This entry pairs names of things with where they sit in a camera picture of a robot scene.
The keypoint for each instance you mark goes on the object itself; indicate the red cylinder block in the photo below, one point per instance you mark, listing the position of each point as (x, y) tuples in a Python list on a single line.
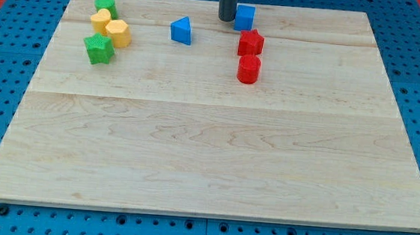
[(248, 69)]

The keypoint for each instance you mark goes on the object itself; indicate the green star block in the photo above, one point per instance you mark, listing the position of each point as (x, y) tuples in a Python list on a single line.
[(99, 48)]

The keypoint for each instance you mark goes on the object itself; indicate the light wooden board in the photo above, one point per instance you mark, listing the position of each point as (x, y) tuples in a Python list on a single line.
[(167, 128)]

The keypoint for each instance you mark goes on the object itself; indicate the blue triangle block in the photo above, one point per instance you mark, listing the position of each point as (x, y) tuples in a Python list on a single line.
[(181, 31)]

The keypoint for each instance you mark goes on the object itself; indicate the yellow heart block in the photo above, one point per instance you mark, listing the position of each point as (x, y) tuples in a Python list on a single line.
[(100, 20)]

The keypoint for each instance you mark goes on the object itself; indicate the red star block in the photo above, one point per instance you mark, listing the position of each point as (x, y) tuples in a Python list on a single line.
[(251, 43)]

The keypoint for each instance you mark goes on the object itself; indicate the blue cube block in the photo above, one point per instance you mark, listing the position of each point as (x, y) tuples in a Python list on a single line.
[(244, 18)]

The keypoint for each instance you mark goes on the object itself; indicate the green cylinder block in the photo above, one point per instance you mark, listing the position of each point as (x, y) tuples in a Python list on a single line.
[(109, 5)]

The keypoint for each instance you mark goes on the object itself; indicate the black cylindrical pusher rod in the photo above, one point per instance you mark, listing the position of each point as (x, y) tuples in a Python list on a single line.
[(227, 10)]

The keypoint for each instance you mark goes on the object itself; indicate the yellow hexagon block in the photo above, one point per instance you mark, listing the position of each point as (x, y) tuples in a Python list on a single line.
[(119, 32)]

